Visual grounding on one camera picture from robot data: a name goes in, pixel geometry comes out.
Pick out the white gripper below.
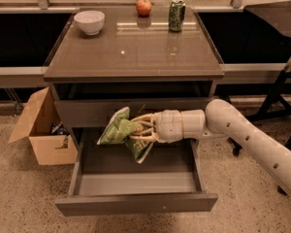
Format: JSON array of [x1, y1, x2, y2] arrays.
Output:
[[130, 110, 183, 143]]

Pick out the green jalapeno chip bag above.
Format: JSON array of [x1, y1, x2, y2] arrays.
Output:
[[97, 107, 153, 164]]

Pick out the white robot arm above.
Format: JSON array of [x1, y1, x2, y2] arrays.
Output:
[[131, 99, 291, 198]]

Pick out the open grey middle drawer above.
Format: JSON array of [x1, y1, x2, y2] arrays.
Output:
[[55, 128, 217, 216]]

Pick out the scratched grey top drawer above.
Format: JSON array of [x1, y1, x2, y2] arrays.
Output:
[[53, 82, 215, 128]]

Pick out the grey drawer cabinet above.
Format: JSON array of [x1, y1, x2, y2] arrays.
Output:
[[43, 5, 225, 148]]

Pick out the packets inside cardboard box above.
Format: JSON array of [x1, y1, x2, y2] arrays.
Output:
[[50, 123, 70, 149]]

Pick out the open cardboard box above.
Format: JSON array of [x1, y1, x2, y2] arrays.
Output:
[[9, 87, 78, 165]]

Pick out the red apple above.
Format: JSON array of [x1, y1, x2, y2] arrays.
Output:
[[136, 0, 152, 17]]

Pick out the white ceramic bowl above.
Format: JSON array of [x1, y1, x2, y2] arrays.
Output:
[[74, 11, 105, 35]]

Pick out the green soda can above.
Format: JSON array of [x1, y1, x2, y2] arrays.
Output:
[[169, 0, 186, 32]]

